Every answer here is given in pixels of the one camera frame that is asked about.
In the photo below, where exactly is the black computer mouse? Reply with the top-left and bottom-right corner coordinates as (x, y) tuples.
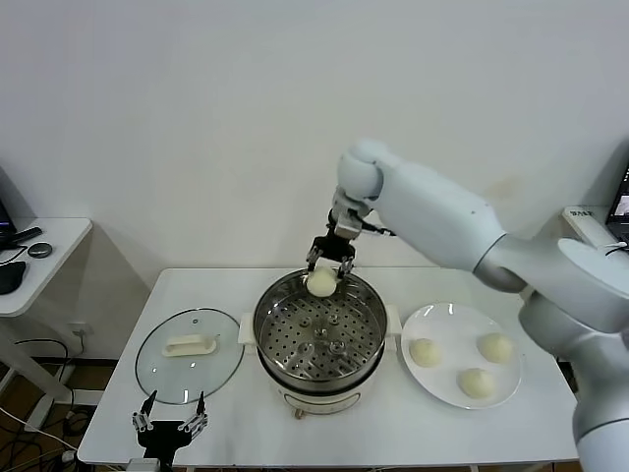
(0, 261), (29, 296)

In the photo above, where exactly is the dark laptop with blue line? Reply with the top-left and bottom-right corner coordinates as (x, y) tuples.
(0, 169), (19, 252)

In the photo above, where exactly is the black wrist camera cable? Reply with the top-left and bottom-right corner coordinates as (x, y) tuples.
(361, 220), (398, 238)

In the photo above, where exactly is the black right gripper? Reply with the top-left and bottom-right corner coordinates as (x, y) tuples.
(305, 236), (357, 278)

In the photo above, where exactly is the black looped floor cable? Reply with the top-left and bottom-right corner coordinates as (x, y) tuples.
(13, 338), (75, 412)

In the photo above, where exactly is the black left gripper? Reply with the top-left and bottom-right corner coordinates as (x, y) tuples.
(131, 390), (210, 462)

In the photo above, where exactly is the cream electric cooker base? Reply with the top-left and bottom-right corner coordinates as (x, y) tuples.
(257, 338), (387, 422)

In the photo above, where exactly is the black laptop with pink screen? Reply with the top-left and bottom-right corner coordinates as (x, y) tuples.
(606, 164), (629, 242)

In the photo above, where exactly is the black desk cable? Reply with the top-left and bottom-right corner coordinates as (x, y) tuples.
(0, 245), (29, 267)

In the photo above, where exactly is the stainless steel steamer basket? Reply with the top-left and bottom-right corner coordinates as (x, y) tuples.
(238, 267), (402, 384)

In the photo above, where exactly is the glass pot lid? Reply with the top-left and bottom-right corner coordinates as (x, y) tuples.
(135, 308), (246, 406)

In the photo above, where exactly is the white steamed baozi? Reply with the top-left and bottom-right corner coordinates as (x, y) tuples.
(306, 267), (339, 298)
(477, 332), (514, 365)
(456, 367), (496, 399)
(409, 337), (443, 369)

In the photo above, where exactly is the white round plate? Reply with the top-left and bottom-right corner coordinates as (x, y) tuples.
(400, 303), (523, 410)

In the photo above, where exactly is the black bar device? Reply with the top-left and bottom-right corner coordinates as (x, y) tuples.
(7, 227), (44, 247)

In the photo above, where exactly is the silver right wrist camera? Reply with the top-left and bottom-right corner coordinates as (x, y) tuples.
(333, 215), (364, 242)

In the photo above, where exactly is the white floor cable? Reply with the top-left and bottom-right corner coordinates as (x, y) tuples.
(0, 415), (81, 452)

